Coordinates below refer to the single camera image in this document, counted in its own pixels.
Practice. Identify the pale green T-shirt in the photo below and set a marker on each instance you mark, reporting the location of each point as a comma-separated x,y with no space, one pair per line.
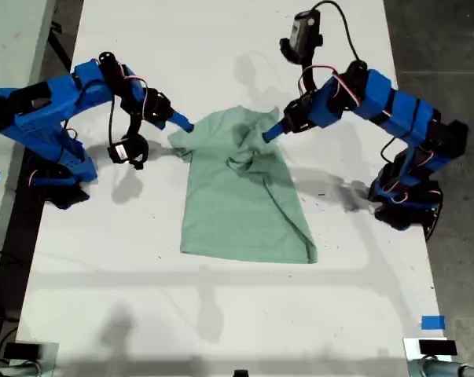
228,212

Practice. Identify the white metal plate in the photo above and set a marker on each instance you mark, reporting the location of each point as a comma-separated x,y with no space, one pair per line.
410,349

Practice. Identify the small black box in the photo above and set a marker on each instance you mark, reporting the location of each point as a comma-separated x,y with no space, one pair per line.
437,346
22,350

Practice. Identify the square blue tape piece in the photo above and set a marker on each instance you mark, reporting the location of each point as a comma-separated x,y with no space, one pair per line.
433,323

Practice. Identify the silver metal plate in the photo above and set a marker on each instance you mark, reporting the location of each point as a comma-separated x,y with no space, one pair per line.
50,361

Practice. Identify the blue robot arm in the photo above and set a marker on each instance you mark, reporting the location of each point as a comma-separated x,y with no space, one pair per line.
44,114
401,114

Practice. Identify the grey metal pipe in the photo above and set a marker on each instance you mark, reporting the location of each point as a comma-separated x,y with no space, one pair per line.
20,371
437,370

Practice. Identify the small black clip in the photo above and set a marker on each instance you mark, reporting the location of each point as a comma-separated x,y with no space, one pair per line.
241,373

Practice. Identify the pale side table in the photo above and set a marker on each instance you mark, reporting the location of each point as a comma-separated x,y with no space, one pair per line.
8,47

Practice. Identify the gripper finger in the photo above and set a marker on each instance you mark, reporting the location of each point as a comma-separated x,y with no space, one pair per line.
181,119
178,125
278,134
275,128

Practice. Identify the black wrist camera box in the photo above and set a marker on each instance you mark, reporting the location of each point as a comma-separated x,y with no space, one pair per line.
303,31
120,151

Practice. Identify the long blue tape strip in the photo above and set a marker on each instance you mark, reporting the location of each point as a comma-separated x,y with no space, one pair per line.
1,93

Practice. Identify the black table leg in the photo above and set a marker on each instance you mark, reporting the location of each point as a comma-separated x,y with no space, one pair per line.
61,45

